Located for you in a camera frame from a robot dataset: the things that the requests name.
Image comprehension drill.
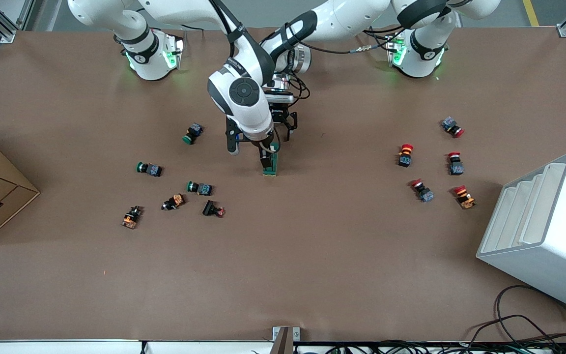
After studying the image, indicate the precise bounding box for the black button with red block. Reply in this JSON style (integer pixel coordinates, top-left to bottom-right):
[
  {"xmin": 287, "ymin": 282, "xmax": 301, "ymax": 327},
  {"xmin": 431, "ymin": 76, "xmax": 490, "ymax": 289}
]
[{"xmin": 202, "ymin": 199, "xmax": 226, "ymax": 218}]

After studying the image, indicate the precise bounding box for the black button with orange block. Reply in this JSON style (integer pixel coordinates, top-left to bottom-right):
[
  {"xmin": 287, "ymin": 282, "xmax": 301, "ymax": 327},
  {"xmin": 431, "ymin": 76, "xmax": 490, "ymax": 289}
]
[
  {"xmin": 161, "ymin": 194, "xmax": 186, "ymax": 211},
  {"xmin": 121, "ymin": 206, "xmax": 143, "ymax": 230}
]

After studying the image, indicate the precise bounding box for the red emergency button orange block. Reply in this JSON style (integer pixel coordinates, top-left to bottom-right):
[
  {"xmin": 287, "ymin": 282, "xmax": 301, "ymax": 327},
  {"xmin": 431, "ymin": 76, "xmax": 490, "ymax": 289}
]
[
  {"xmin": 397, "ymin": 144, "xmax": 415, "ymax": 168},
  {"xmin": 453, "ymin": 185, "xmax": 477, "ymax": 210}
]

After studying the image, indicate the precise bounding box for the red emergency button grey block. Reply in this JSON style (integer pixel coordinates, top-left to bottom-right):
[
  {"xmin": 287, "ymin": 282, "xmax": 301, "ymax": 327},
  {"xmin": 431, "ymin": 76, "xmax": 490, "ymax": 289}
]
[
  {"xmin": 409, "ymin": 178, "xmax": 435, "ymax": 203},
  {"xmin": 448, "ymin": 151, "xmax": 465, "ymax": 176},
  {"xmin": 441, "ymin": 116, "xmax": 465, "ymax": 139}
]

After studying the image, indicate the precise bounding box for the white slotted storage rack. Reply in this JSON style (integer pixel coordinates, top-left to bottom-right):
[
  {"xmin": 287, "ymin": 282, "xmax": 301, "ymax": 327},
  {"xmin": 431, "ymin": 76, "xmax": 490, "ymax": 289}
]
[{"xmin": 476, "ymin": 152, "xmax": 566, "ymax": 317}]

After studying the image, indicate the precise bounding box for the green push button switch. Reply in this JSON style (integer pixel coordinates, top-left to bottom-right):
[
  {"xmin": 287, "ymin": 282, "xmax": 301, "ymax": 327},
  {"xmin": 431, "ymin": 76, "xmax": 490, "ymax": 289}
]
[
  {"xmin": 136, "ymin": 161, "xmax": 164, "ymax": 177},
  {"xmin": 186, "ymin": 180, "xmax": 213, "ymax": 196},
  {"xmin": 182, "ymin": 122, "xmax": 204, "ymax": 146}
]

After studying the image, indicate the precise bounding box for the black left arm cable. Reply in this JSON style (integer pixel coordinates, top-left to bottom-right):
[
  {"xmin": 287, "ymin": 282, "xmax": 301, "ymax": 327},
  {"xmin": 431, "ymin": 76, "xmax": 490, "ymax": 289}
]
[{"xmin": 285, "ymin": 27, "xmax": 404, "ymax": 101}]

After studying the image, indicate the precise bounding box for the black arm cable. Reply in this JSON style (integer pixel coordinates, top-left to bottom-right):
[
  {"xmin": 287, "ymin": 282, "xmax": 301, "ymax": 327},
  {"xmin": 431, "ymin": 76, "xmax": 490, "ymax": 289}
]
[
  {"xmin": 208, "ymin": 0, "xmax": 247, "ymax": 47},
  {"xmin": 285, "ymin": 27, "xmax": 404, "ymax": 101}
]

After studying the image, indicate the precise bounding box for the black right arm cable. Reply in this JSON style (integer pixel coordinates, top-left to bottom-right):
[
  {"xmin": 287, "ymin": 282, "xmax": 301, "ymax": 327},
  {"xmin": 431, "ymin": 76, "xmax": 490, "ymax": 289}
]
[{"xmin": 208, "ymin": 0, "xmax": 247, "ymax": 47}]

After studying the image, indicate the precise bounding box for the metal table edge bracket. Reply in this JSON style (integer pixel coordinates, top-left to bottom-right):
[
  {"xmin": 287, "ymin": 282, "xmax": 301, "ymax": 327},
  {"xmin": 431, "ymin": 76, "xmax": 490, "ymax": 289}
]
[{"xmin": 272, "ymin": 326, "xmax": 301, "ymax": 354}]

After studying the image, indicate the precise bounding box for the black cable bundle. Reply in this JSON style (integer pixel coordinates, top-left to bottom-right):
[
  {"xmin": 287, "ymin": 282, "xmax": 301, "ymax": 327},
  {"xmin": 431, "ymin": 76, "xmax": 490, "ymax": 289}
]
[{"xmin": 295, "ymin": 339, "xmax": 566, "ymax": 354}]

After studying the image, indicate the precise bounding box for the black looping floor cable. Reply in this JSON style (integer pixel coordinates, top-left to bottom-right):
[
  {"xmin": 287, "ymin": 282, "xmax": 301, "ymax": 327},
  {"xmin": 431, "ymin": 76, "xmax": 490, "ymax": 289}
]
[{"xmin": 469, "ymin": 285, "xmax": 566, "ymax": 345}]

